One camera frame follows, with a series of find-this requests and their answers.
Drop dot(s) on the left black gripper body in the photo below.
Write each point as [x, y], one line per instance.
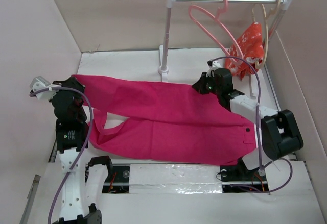
[81, 88]

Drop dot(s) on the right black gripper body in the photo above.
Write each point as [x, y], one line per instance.
[208, 85]

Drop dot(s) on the magenta pink trousers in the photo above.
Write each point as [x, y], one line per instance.
[164, 122]

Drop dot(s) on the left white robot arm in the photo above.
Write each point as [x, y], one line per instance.
[83, 179]

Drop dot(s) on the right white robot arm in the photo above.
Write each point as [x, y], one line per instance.
[279, 134]

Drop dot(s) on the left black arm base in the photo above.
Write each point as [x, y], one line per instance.
[117, 180]

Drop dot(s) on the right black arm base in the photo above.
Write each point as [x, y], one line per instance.
[237, 179]

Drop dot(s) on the pink plastic hanger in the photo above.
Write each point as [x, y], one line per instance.
[194, 10]

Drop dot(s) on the beige wooden hanger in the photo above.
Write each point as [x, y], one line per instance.
[265, 43]

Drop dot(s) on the orange floral garment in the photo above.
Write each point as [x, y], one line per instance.
[250, 43]

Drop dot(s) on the white clothes rack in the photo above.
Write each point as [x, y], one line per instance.
[273, 23]

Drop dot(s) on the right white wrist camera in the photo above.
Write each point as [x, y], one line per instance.
[213, 65]

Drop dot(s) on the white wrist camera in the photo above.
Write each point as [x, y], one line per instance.
[213, 65]
[42, 89]

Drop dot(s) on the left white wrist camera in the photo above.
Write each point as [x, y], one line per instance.
[42, 89]

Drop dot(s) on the metal side rail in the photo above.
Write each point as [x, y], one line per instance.
[30, 200]

